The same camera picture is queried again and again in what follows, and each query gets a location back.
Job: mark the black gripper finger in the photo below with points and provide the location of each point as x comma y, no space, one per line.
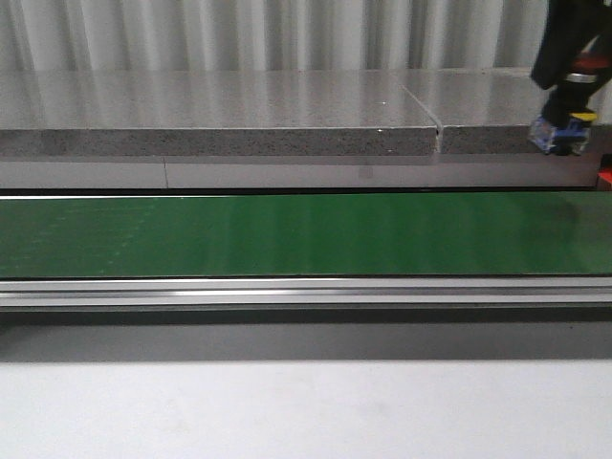
570,26

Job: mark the red button with yellow tab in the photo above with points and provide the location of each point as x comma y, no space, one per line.
563,127

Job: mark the grey stone slab right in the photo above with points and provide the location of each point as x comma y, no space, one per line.
478,111

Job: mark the grey pleated curtain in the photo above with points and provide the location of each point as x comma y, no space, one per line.
268,35

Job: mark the red object at edge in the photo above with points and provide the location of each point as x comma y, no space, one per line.
604,180

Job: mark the green conveyor belt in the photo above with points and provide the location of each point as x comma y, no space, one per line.
362,234

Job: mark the white panel under slab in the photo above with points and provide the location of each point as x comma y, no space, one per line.
531,170

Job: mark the grey stone slab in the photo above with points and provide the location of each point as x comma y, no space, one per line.
211,114
478,111

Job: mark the grey stone slab left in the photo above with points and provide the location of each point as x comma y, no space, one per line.
211,114

